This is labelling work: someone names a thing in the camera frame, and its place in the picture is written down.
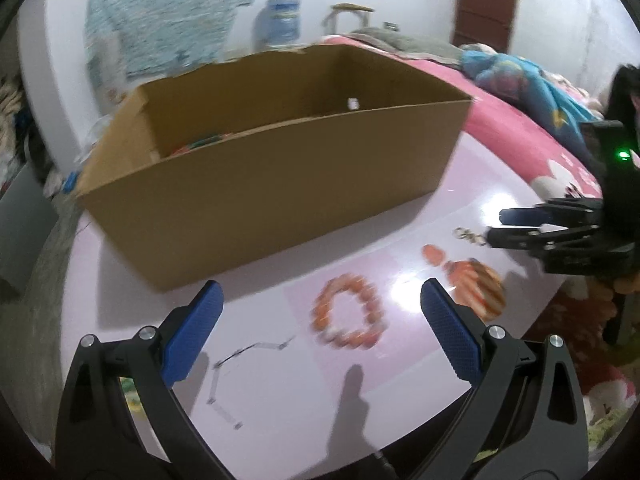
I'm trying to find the silver bar chain necklace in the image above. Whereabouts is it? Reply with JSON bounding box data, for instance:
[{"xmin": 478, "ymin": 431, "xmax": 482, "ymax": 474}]
[{"xmin": 206, "ymin": 335, "xmax": 297, "ymax": 432}]

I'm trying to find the brown cardboard box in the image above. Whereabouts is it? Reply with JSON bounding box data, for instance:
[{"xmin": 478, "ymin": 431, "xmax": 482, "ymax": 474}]
[{"xmin": 75, "ymin": 42, "xmax": 474, "ymax": 292}]

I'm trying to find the blue patterned blanket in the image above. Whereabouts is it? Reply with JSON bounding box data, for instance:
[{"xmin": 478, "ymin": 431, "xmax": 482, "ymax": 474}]
[{"xmin": 460, "ymin": 50, "xmax": 609, "ymax": 171}]

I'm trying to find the pink floral blanket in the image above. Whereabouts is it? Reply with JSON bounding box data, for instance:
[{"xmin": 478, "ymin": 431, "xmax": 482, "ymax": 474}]
[{"xmin": 320, "ymin": 35, "xmax": 640, "ymax": 461}]

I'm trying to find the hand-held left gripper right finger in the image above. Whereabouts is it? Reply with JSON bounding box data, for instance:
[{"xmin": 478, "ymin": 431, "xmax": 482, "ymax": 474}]
[{"xmin": 400, "ymin": 277, "xmax": 590, "ymax": 480}]

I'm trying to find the large water bottle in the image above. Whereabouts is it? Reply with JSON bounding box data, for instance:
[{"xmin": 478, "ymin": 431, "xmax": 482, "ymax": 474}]
[{"xmin": 255, "ymin": 0, "xmax": 304, "ymax": 54}]

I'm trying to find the brown wooden door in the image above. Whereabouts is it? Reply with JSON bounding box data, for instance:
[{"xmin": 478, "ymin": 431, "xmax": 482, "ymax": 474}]
[{"xmin": 452, "ymin": 0, "xmax": 522, "ymax": 56}]

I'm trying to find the teal patterned cloth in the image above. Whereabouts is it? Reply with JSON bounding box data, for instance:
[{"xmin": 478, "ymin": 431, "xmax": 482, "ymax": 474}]
[{"xmin": 85, "ymin": 0, "xmax": 256, "ymax": 82}]

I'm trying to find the grey cloth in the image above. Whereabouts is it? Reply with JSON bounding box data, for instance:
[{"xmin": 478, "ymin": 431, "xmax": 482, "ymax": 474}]
[{"xmin": 345, "ymin": 27, "xmax": 464, "ymax": 66}]

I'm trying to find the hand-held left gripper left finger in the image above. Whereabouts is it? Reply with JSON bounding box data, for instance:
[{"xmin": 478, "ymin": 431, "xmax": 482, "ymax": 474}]
[{"xmin": 54, "ymin": 280, "xmax": 236, "ymax": 480}]

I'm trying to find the pink orange bead bracelet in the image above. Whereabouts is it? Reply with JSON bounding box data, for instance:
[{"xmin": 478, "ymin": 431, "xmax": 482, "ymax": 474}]
[{"xmin": 311, "ymin": 272, "xmax": 389, "ymax": 350}]

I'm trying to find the pile of clothes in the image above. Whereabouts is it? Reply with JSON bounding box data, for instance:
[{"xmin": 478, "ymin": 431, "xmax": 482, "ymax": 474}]
[{"xmin": 0, "ymin": 72, "xmax": 28, "ymax": 188}]

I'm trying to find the small colourful trinket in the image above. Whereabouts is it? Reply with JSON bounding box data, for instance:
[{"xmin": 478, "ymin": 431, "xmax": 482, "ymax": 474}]
[{"xmin": 170, "ymin": 132, "xmax": 236, "ymax": 157}]

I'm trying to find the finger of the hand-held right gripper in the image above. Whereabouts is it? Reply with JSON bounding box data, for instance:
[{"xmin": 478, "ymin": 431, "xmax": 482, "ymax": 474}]
[
  {"xmin": 486, "ymin": 224, "xmax": 607, "ymax": 263},
  {"xmin": 498, "ymin": 198, "xmax": 605, "ymax": 229}
]

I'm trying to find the wooden chair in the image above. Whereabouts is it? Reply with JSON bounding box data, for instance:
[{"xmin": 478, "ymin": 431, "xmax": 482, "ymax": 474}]
[{"xmin": 322, "ymin": 4, "xmax": 376, "ymax": 37}]

